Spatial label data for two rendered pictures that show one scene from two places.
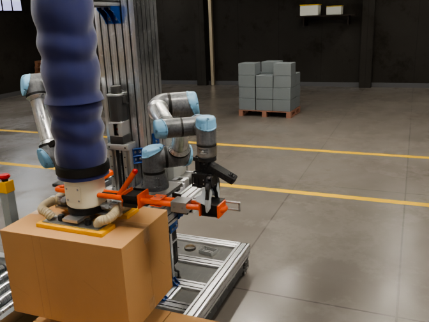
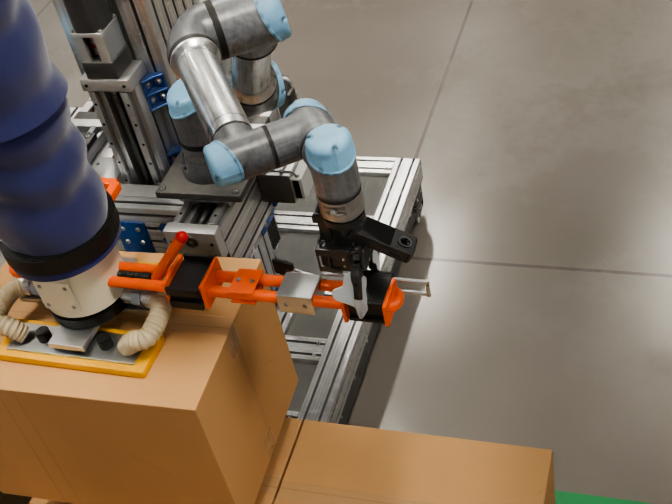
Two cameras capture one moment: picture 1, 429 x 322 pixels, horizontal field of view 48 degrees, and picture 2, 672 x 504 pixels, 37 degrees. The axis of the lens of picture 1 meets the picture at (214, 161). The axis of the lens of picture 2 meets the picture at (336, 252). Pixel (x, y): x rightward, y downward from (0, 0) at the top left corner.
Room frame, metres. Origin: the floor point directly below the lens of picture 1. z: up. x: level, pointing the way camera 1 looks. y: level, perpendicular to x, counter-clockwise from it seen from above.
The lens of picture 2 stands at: (0.45, 0.00, 2.46)
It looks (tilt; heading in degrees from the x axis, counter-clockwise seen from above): 42 degrees down; 3
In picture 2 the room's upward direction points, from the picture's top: 13 degrees counter-clockwise
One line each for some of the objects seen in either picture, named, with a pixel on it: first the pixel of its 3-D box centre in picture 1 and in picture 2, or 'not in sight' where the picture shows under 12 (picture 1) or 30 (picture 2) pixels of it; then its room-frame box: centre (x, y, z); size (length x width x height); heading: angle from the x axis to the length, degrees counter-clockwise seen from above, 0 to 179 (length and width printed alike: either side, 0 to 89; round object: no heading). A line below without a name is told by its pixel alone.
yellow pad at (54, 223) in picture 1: (75, 222); (76, 342); (1.88, 0.60, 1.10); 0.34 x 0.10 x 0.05; 67
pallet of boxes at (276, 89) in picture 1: (269, 88); not in sight; (9.71, -1.17, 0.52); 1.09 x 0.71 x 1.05; 65
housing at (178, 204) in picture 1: (181, 204); (300, 293); (1.78, 0.14, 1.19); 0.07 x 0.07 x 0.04; 67
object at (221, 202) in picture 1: (212, 207); (370, 300); (1.72, 0.02, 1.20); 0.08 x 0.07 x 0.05; 67
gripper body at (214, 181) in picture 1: (205, 171); (344, 236); (1.74, 0.03, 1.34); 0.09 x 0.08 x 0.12; 67
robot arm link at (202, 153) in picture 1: (206, 151); (340, 202); (1.73, 0.03, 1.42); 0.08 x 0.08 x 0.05
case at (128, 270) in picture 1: (91, 259); (126, 380); (1.96, 0.58, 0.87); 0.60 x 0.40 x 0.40; 69
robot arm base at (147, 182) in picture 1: (154, 178); (208, 148); (2.45, 0.33, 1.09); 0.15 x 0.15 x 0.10
